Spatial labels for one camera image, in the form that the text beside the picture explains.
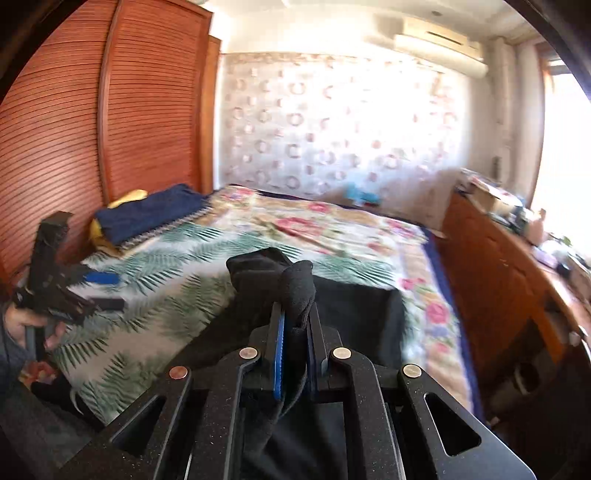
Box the black t-shirt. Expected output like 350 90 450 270
171 247 407 480

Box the yellow plush toy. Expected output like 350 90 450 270
90 189 148 252

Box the cardboard box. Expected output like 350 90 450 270
466 182 522 217

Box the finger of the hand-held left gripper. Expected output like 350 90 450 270
69 290 126 320
69 270 119 288

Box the wooden louvred wardrobe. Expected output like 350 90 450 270
0 0 222 287

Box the circle patterned curtain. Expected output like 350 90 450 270
222 53 467 204

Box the person's left forearm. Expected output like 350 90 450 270
0 323 29 386

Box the person's left hand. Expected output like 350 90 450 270
4 305 68 352

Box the bed with leaf-print sheet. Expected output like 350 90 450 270
51 185 483 425

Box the white air conditioner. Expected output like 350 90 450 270
394 18 490 79

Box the navy folded cloth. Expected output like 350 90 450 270
95 184 208 245

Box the window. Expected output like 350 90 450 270
531 41 591 241

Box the lace-trimmed folded cloth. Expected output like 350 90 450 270
115 208 214 254

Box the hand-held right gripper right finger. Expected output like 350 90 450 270
307 309 536 480

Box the wooden cabinet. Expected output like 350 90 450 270
436 189 591 416

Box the blue plastic bag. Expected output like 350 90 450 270
344 182 382 206

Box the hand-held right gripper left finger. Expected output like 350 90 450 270
74 302 289 480

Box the pink container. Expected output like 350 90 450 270
526 210 549 245

